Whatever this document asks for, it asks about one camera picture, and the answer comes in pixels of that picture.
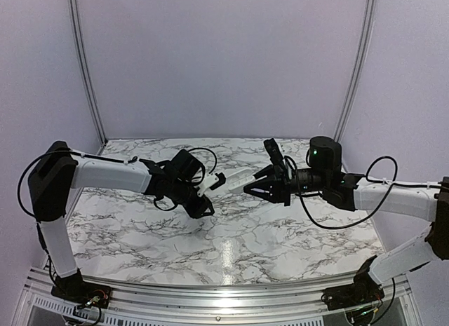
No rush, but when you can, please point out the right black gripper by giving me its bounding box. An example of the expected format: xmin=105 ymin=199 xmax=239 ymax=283
xmin=244 ymin=163 xmax=329 ymax=207

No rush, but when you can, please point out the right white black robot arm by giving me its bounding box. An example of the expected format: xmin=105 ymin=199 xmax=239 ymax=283
xmin=243 ymin=136 xmax=448 ymax=304

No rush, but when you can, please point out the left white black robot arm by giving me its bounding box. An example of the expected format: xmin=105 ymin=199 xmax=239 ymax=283
xmin=27 ymin=141 xmax=216 ymax=301

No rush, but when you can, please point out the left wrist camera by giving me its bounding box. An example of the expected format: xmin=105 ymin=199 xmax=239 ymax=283
xmin=197 ymin=172 xmax=226 ymax=197

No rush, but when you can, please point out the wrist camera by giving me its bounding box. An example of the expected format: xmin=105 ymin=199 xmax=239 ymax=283
xmin=263 ymin=138 xmax=286 ymax=170
xmin=197 ymin=172 xmax=226 ymax=197

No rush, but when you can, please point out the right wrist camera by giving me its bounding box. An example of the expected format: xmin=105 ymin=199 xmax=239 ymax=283
xmin=263 ymin=138 xmax=286 ymax=170

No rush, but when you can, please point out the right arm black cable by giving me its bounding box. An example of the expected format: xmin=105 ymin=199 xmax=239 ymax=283
xmin=280 ymin=155 xmax=443 ymax=230

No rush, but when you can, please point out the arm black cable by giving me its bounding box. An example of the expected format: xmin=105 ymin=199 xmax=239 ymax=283
xmin=17 ymin=147 xmax=218 ymax=222
xmin=280 ymin=155 xmax=443 ymax=230

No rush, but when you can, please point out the aluminium front rail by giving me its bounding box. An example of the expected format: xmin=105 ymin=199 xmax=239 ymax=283
xmin=10 ymin=268 xmax=422 ymax=325

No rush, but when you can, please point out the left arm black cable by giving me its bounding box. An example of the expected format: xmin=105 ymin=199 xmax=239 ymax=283
xmin=17 ymin=147 xmax=218 ymax=222

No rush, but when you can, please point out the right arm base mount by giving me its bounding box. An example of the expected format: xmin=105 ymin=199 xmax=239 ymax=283
xmin=321 ymin=256 xmax=384 ymax=311

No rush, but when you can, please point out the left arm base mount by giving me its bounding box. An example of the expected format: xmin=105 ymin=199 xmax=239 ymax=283
xmin=51 ymin=269 xmax=112 ymax=309

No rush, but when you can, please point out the right aluminium corner post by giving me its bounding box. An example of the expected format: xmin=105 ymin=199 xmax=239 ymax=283
xmin=333 ymin=0 xmax=377 ymax=142

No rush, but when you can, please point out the aluminium corner post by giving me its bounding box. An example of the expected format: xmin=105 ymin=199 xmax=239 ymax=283
xmin=68 ymin=0 xmax=108 ymax=147
xmin=333 ymin=0 xmax=377 ymax=142

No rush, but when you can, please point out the left aluminium corner post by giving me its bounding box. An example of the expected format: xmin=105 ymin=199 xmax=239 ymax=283
xmin=68 ymin=0 xmax=108 ymax=147

